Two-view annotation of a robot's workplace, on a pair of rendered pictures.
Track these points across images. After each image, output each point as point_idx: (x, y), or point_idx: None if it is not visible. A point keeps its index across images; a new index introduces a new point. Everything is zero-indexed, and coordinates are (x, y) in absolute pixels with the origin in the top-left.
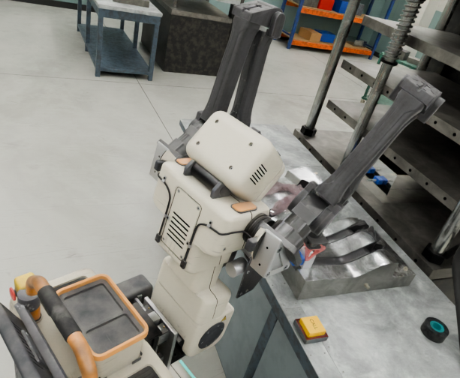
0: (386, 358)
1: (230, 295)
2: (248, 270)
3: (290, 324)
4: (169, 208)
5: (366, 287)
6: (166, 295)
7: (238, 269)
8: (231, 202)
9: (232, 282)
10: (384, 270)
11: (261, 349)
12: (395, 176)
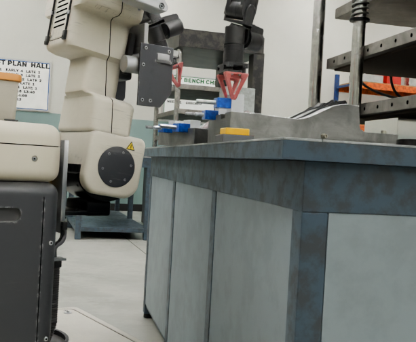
0: None
1: (130, 106)
2: (143, 62)
3: (210, 143)
4: (55, 4)
5: (323, 136)
6: (66, 136)
7: (130, 58)
8: None
9: (187, 243)
10: (342, 115)
11: (211, 260)
12: (397, 121)
